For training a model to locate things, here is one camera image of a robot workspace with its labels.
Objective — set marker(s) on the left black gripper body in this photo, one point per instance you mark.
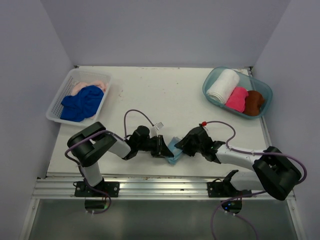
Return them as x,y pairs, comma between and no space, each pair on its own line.
154,145

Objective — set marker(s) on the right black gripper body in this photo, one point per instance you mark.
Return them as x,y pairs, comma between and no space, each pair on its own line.
188,146

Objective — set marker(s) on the light blue patterned cloth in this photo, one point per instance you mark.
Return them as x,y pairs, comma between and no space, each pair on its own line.
177,153

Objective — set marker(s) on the white towel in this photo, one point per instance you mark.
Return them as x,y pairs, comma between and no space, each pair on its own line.
222,88

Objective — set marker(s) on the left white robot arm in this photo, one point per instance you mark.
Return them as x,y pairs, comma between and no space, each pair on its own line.
87,146

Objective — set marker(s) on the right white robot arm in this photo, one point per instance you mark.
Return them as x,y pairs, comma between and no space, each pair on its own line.
269,171

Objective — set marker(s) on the pink rolled towel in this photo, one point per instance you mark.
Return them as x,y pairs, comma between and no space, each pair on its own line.
237,99

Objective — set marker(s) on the brown rolled towel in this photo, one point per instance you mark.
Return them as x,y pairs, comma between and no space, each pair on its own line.
253,103

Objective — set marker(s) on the dark blue cloth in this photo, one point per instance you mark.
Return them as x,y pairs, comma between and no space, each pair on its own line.
83,105

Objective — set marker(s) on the teal transparent plastic bin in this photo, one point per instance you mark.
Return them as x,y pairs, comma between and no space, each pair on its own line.
248,82

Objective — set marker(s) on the pink cloth in basket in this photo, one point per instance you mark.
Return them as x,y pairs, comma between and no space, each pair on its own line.
80,85

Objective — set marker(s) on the white plastic laundry basket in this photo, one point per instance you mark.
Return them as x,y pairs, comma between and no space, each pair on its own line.
73,77

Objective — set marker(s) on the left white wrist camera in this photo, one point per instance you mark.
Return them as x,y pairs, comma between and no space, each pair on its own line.
155,129

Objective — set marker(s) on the aluminium mounting rail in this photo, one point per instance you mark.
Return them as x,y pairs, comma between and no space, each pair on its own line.
130,187

